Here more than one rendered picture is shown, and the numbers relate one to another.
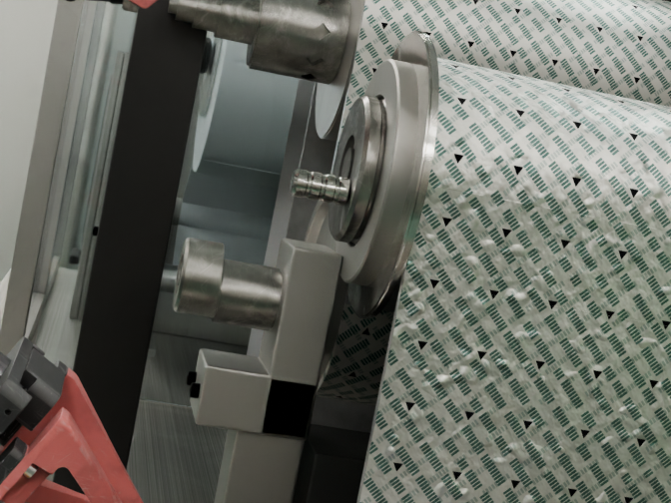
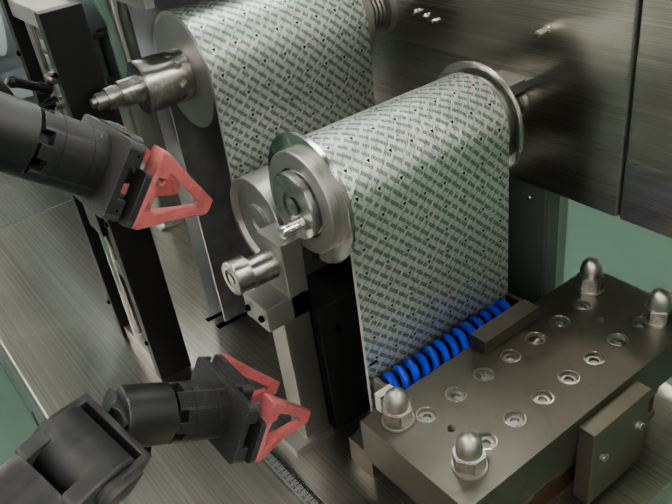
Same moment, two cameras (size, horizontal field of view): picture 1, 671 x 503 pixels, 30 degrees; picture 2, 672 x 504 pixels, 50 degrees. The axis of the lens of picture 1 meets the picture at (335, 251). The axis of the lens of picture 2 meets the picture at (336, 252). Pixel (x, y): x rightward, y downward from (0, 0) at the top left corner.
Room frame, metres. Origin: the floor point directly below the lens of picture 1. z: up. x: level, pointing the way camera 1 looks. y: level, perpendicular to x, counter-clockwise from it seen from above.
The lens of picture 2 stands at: (0.01, 0.22, 1.61)
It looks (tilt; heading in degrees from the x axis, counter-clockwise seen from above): 33 degrees down; 338
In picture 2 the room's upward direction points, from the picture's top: 8 degrees counter-clockwise
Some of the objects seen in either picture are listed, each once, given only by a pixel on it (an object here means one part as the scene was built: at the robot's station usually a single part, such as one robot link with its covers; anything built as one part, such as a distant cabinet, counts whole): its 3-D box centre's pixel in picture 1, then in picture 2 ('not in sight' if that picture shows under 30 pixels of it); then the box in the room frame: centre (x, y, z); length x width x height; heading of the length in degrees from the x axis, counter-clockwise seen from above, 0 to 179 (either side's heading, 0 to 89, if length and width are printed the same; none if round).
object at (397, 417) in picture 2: not in sight; (396, 404); (0.51, -0.03, 1.05); 0.04 x 0.04 x 0.04
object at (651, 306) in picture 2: not in sight; (659, 304); (0.48, -0.37, 1.05); 0.04 x 0.04 x 0.04
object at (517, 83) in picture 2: not in sight; (500, 82); (0.69, -0.31, 1.28); 0.06 x 0.05 x 0.02; 101
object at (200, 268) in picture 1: (198, 276); (238, 275); (0.66, 0.07, 1.18); 0.04 x 0.02 x 0.04; 11
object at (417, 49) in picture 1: (388, 175); (309, 199); (0.64, -0.02, 1.25); 0.15 x 0.01 x 0.15; 11
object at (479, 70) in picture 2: not in sight; (475, 121); (0.69, -0.26, 1.25); 0.15 x 0.01 x 0.15; 11
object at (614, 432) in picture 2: not in sight; (613, 443); (0.40, -0.24, 0.96); 0.10 x 0.03 x 0.11; 101
